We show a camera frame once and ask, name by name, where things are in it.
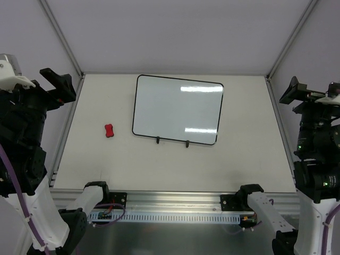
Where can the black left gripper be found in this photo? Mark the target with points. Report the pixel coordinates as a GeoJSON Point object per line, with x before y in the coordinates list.
{"type": "Point", "coordinates": [49, 93]}

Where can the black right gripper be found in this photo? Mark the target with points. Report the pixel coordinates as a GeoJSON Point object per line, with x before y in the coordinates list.
{"type": "Point", "coordinates": [303, 90]}

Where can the red whiteboard eraser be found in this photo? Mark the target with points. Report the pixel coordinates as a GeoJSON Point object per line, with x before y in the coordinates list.
{"type": "Point", "coordinates": [109, 130]}

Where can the white whiteboard black frame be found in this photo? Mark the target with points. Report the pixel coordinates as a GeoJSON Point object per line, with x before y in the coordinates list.
{"type": "Point", "coordinates": [177, 109]}

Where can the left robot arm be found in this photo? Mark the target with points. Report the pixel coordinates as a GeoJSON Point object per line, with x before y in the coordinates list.
{"type": "Point", "coordinates": [24, 179]}

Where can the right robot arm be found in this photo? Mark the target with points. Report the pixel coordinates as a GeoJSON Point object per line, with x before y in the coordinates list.
{"type": "Point", "coordinates": [316, 174]}

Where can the aluminium side rail right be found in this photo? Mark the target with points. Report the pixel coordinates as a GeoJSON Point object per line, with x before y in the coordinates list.
{"type": "Point", "coordinates": [280, 123]}

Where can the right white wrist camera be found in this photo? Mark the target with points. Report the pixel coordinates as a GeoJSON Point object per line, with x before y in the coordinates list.
{"type": "Point", "coordinates": [332, 95]}

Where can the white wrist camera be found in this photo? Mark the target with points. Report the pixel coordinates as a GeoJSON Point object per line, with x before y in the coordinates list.
{"type": "Point", "coordinates": [10, 71]}
{"type": "Point", "coordinates": [332, 95]}

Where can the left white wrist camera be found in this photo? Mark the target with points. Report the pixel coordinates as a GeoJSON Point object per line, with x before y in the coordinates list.
{"type": "Point", "coordinates": [10, 71]}

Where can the aluminium corner post left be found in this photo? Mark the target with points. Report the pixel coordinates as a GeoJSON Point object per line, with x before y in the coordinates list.
{"type": "Point", "coordinates": [46, 8]}

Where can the aluminium corner post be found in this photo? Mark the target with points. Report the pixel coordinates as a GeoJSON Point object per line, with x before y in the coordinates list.
{"type": "Point", "coordinates": [46, 8]}
{"type": "Point", "coordinates": [292, 37]}

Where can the aluminium corner post right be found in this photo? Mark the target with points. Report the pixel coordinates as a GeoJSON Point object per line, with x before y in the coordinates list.
{"type": "Point", "coordinates": [292, 37]}

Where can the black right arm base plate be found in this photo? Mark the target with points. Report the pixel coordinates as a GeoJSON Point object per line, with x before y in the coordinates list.
{"type": "Point", "coordinates": [233, 202]}

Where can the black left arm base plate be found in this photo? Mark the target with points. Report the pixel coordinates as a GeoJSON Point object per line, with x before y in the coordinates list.
{"type": "Point", "coordinates": [118, 198]}

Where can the white slotted cable duct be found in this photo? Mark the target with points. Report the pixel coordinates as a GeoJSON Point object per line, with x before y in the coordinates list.
{"type": "Point", "coordinates": [157, 217]}

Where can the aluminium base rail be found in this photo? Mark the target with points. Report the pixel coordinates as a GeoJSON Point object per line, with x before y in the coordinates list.
{"type": "Point", "coordinates": [197, 202]}

